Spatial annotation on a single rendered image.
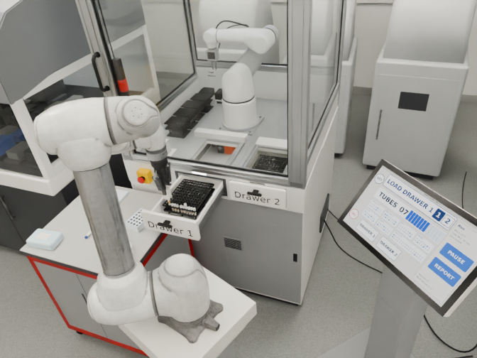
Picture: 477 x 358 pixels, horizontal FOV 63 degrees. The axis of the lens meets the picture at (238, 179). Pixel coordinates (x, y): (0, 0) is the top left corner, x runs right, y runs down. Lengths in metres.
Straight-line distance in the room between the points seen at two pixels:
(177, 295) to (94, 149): 0.55
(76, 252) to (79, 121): 1.07
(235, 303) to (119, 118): 0.84
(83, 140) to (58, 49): 1.30
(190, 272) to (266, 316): 1.26
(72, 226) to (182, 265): 0.99
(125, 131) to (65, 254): 1.10
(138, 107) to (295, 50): 0.72
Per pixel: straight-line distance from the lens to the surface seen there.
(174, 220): 1.79
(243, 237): 2.19
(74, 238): 2.12
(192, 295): 1.34
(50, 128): 1.10
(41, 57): 2.26
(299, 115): 1.64
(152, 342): 1.50
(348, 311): 2.57
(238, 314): 1.52
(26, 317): 2.97
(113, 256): 1.27
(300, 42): 1.53
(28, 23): 2.22
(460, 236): 1.44
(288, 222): 2.00
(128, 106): 1.04
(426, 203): 1.50
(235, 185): 1.93
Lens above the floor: 2.08
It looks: 36 degrees down
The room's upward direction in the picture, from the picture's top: 5 degrees counter-clockwise
